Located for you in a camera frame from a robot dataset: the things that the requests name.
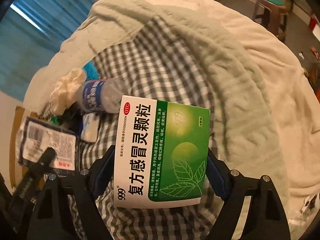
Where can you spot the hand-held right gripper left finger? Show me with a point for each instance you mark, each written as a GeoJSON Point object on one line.
{"type": "Point", "coordinates": [100, 177]}

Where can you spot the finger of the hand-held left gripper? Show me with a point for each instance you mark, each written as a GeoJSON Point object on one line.
{"type": "Point", "coordinates": [46, 158]}

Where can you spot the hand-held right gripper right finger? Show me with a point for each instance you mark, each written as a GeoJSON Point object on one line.
{"type": "Point", "coordinates": [218, 180]}

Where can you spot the dark blue labelled packet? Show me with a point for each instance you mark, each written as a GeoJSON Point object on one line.
{"type": "Point", "coordinates": [47, 137]}

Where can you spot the brown cardboard box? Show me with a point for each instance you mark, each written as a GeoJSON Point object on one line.
{"type": "Point", "coordinates": [23, 112]}

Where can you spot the green white medicine box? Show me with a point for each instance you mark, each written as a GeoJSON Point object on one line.
{"type": "Point", "coordinates": [160, 155]}

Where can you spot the white tissue pack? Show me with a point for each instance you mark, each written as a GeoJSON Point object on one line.
{"type": "Point", "coordinates": [90, 127]}

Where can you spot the cream crumpled plastic bag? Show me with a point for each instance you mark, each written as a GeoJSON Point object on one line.
{"type": "Point", "coordinates": [65, 87]}

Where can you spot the grey bottle blue label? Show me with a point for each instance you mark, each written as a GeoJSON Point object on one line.
{"type": "Point", "coordinates": [97, 95]}

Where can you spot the white crumpled paper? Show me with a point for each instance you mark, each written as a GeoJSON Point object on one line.
{"type": "Point", "coordinates": [308, 205]}

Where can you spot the teal striped cloth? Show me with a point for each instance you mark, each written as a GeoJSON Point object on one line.
{"type": "Point", "coordinates": [89, 70]}

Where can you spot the cream quilt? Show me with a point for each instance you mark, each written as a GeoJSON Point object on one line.
{"type": "Point", "coordinates": [275, 85]}

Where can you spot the teal curtain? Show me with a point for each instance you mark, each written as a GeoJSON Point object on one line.
{"type": "Point", "coordinates": [32, 30]}

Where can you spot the brown plastic stool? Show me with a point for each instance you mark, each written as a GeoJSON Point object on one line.
{"type": "Point", "coordinates": [271, 10]}

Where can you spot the red object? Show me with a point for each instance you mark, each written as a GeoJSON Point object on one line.
{"type": "Point", "coordinates": [315, 23]}

